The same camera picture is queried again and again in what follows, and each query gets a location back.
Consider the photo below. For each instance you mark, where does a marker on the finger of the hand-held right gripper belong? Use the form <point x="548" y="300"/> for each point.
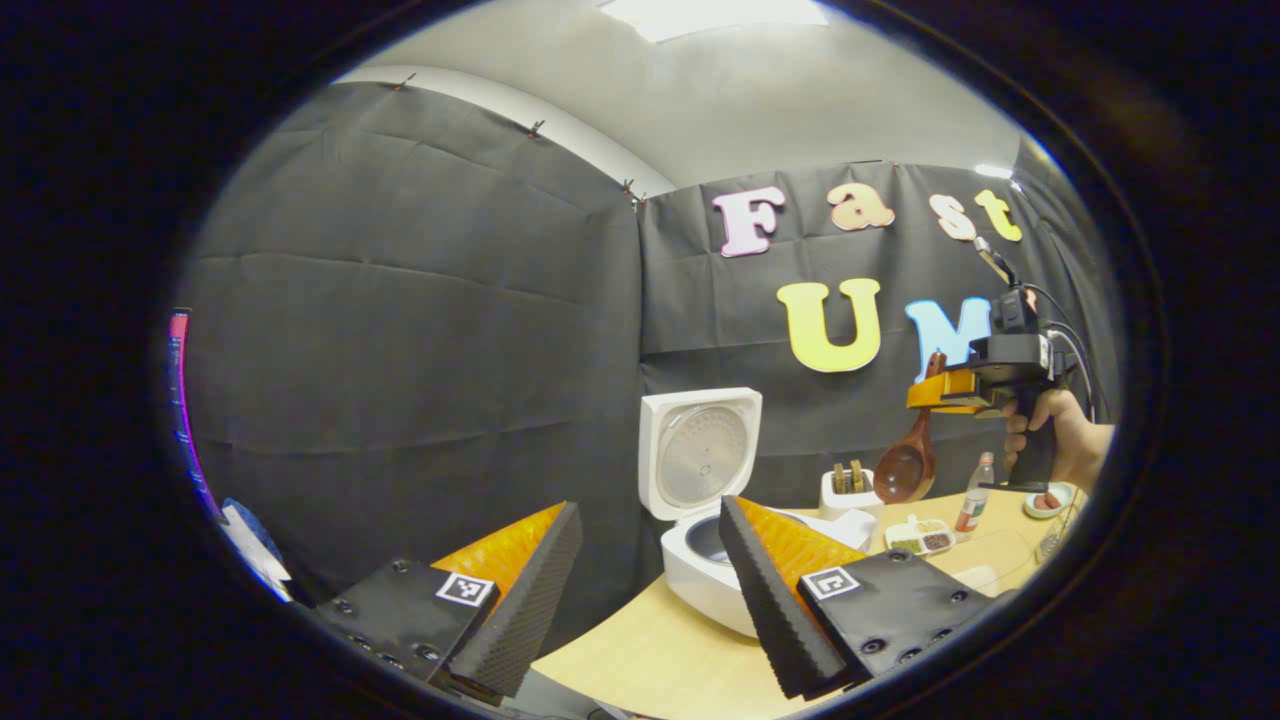
<point x="945" y="390"/>

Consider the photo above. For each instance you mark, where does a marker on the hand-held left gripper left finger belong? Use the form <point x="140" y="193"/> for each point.
<point x="530" y="610"/>

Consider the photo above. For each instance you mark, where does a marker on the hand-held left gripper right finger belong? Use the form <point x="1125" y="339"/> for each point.
<point x="775" y="610"/>

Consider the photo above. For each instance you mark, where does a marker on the wooden spoon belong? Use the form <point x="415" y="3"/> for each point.
<point x="905" y="470"/>

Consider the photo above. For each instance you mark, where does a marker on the white rice cooker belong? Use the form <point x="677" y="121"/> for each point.
<point x="700" y="460"/>

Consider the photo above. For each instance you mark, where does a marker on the clear bottle with red label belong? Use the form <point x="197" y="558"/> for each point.
<point x="972" y="500"/>

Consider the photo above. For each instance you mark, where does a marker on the brown toast slice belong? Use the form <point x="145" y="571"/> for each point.
<point x="858" y="476"/>
<point x="839" y="478"/>

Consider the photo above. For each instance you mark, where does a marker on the white toaster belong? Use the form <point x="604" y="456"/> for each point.
<point x="850" y="503"/>

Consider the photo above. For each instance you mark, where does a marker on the brown meat pieces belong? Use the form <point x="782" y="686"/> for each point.
<point x="1048" y="501"/>

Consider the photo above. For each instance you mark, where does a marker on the white divided bean dish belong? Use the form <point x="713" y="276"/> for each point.
<point x="920" y="538"/>

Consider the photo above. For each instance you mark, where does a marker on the green plate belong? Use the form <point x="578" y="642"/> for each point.
<point x="1050" y="508"/>

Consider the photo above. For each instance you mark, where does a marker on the blue white object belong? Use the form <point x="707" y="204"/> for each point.
<point x="255" y="550"/>

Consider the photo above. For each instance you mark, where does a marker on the black backdrop cloth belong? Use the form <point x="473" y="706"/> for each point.
<point x="400" y="330"/>

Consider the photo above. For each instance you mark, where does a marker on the large ceiling light panel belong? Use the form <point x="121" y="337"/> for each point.
<point x="715" y="15"/>

